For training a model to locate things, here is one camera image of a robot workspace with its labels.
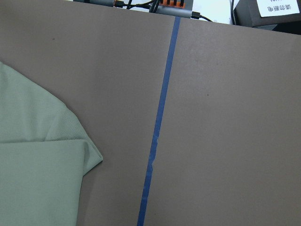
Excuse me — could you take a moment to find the sage green long-sleeve shirt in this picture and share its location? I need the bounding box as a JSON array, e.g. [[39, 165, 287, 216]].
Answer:
[[0, 64, 103, 226]]

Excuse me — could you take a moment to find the orange black USB hub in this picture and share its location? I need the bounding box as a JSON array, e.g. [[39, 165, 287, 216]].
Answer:
[[75, 0, 202, 19]]

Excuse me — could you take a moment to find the black box with label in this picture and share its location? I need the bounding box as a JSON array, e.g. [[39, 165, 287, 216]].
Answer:
[[234, 0, 301, 28]]

